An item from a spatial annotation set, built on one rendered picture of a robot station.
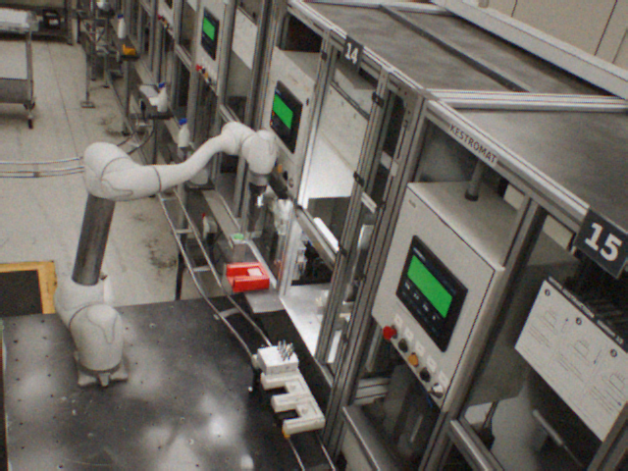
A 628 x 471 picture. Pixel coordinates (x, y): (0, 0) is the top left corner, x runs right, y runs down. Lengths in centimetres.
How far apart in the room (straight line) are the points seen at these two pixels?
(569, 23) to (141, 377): 501
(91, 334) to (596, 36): 495
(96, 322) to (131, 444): 45
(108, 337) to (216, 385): 46
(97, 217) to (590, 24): 483
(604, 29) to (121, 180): 476
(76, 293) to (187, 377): 53
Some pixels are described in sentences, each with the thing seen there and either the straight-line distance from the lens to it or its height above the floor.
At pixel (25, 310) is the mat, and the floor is 1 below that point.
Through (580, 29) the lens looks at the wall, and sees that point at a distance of 644.
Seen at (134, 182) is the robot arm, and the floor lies 148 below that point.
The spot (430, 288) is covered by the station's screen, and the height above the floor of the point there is 162.
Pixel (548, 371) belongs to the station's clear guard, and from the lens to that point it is 154.
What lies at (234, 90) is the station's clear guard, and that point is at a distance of 331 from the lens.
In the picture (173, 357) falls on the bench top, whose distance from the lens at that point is 279.
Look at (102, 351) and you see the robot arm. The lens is 258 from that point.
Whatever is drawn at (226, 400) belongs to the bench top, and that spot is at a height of 68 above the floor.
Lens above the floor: 255
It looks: 30 degrees down
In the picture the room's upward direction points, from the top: 12 degrees clockwise
